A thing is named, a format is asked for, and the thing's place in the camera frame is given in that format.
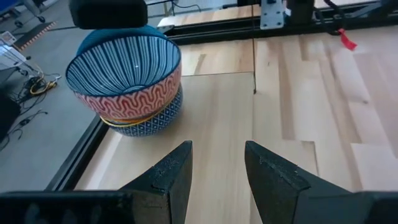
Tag silver metal mounting plate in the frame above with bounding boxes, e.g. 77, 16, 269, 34
259, 0, 287, 30

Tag black yellow hazard striped mat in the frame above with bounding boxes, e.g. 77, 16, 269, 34
14, 21, 57, 52

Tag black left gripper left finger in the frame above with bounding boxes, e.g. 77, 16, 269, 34
119, 139, 194, 224

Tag red clip tag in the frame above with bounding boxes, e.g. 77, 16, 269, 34
337, 27, 358, 52

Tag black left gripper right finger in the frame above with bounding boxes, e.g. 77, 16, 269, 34
244, 140, 355, 224

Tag black tangled floor cables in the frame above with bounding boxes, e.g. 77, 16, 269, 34
0, 70, 63, 152

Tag yellow floor cable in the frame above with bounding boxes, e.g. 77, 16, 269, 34
29, 76, 59, 96

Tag black metal wooden board shelf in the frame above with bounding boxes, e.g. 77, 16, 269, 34
74, 6, 320, 224

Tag yellow-inside navy diamond bowl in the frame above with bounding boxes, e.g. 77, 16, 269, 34
108, 85, 184, 138

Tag black aluminium table frame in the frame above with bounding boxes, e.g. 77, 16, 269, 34
46, 0, 398, 192

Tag blue patterned ceramic bowl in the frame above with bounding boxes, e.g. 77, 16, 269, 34
65, 34, 183, 121

